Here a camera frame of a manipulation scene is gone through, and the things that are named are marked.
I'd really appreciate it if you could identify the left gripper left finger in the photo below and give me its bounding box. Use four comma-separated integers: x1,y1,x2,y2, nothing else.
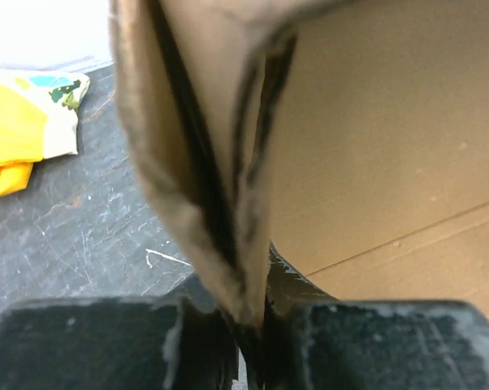
0,275,239,389

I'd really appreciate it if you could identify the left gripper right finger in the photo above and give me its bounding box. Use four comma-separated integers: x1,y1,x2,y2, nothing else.
266,249,489,389

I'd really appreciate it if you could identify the brown cardboard box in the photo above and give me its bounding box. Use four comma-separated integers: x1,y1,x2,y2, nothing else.
109,1,489,328

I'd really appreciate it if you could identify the yellow crumpled cloth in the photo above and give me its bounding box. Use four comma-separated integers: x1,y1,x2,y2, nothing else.
0,84,48,197

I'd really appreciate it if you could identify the white patterned cloth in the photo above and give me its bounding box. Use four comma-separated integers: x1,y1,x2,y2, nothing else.
0,69,90,160

